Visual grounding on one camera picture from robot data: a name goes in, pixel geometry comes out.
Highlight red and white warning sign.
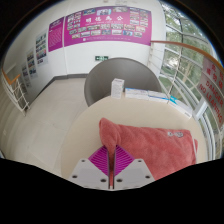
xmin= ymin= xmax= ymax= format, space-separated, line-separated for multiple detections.
xmin=195 ymin=55 xmax=224 ymax=130

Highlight coral pink towel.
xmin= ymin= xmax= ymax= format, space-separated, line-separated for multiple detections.
xmin=98 ymin=117 xmax=199 ymax=181

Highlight flat white and blue box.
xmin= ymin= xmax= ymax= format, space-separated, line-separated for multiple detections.
xmin=124 ymin=87 xmax=150 ymax=101
xmin=147 ymin=90 xmax=170 ymax=104
xmin=167 ymin=95 xmax=194 ymax=120

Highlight green exit sign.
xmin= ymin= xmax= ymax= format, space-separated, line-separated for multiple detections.
xmin=94 ymin=54 xmax=110 ymax=62

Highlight large magenta photo poster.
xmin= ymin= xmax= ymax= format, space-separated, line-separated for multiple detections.
xmin=63 ymin=5 xmax=153 ymax=48

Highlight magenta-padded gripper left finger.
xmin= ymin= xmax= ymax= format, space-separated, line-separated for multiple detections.
xmin=68 ymin=145 xmax=111 ymax=191

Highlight small upright white box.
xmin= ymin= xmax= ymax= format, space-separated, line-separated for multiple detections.
xmin=110 ymin=77 xmax=126 ymax=100

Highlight narrow magenta text poster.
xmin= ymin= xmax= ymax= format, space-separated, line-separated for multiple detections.
xmin=47 ymin=16 xmax=65 ymax=53

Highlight white-framed glass window wall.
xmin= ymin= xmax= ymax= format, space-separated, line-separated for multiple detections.
xmin=159 ymin=1 xmax=224 ymax=158

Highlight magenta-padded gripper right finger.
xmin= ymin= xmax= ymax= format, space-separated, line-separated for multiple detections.
xmin=113 ymin=144 xmax=156 ymax=191

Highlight white railing with orange handrail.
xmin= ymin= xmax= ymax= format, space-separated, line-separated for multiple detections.
xmin=147 ymin=39 xmax=224 ymax=161

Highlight white stair railing orange handrail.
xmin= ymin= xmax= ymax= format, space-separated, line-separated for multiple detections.
xmin=0 ymin=67 xmax=31 ymax=117

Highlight grey round-backed chair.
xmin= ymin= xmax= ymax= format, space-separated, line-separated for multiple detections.
xmin=83 ymin=57 xmax=164 ymax=108

